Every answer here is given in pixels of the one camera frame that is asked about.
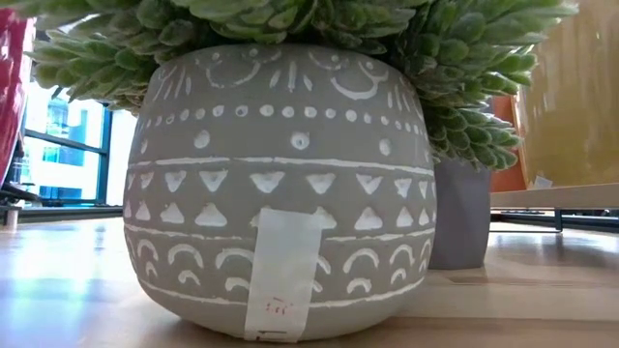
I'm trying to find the lavender ceramic mug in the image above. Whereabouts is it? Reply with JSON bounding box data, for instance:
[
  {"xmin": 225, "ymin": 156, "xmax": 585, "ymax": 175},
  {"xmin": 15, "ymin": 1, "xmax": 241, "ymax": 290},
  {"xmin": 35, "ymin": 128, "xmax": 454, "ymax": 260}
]
[{"xmin": 427, "ymin": 158, "xmax": 493, "ymax": 271}]

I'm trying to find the orange faceted mug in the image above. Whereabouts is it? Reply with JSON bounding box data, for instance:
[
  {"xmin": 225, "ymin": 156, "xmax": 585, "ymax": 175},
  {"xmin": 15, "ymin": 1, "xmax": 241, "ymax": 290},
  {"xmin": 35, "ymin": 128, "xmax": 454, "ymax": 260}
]
[{"xmin": 488, "ymin": 95, "xmax": 529, "ymax": 193}]

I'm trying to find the red ceramic mug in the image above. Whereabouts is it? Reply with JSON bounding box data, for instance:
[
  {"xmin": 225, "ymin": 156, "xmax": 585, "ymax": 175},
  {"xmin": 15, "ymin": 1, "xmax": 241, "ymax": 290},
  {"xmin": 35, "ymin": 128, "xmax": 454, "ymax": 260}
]
[{"xmin": 0, "ymin": 8, "xmax": 38, "ymax": 189}]

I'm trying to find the succulent plant patterned grey pot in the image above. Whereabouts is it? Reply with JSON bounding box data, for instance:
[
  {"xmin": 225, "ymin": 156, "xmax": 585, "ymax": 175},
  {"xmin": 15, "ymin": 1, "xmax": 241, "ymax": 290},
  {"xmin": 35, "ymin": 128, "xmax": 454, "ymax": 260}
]
[{"xmin": 0, "ymin": 0, "xmax": 579, "ymax": 343}]

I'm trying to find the white paper tape label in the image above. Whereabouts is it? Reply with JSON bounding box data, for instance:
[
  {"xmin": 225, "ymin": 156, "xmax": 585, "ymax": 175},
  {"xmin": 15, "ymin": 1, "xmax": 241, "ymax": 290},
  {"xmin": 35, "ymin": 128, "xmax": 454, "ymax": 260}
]
[{"xmin": 243, "ymin": 207, "xmax": 324, "ymax": 343}]

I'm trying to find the wooden riser shelf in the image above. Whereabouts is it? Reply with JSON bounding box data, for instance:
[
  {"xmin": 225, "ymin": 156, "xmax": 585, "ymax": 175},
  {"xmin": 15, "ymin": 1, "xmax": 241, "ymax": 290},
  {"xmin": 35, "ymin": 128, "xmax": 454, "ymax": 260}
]
[{"xmin": 488, "ymin": 182, "xmax": 619, "ymax": 234}]

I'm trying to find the teal window frame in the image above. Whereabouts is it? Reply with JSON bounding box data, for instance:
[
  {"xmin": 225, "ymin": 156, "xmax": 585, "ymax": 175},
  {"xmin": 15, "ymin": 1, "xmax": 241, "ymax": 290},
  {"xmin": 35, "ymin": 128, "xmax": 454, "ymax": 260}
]
[{"xmin": 21, "ymin": 99, "xmax": 115, "ymax": 207}]

